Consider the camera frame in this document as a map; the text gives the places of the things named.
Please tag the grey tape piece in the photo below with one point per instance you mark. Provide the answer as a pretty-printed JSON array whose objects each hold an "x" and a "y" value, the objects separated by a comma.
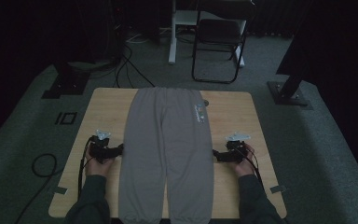
[
  {"x": 60, "y": 190},
  {"x": 278, "y": 188}
]

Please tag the person's left hand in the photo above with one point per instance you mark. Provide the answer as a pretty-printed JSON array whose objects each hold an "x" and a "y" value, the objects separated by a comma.
[{"x": 99, "y": 169}]

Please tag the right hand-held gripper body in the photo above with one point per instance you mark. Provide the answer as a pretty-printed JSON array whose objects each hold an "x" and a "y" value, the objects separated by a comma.
[{"x": 236, "y": 152}]

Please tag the grey pants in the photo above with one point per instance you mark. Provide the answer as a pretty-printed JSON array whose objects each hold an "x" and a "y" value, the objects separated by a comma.
[{"x": 167, "y": 149}]

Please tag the white desk frame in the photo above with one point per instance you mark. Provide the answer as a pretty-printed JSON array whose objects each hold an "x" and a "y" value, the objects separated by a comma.
[{"x": 172, "y": 37}]

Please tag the person's right hand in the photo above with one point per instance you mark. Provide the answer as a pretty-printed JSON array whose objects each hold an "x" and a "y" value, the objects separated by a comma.
[{"x": 245, "y": 168}]

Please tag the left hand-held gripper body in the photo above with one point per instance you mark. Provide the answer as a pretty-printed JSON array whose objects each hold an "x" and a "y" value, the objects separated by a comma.
[{"x": 101, "y": 151}]

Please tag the black folding chair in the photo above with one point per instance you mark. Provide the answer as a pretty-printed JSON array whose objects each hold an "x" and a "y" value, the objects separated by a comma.
[{"x": 219, "y": 32}]

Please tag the black stand with base plate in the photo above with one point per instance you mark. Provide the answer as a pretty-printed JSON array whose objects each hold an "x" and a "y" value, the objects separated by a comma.
[
  {"x": 287, "y": 93},
  {"x": 68, "y": 85}
]

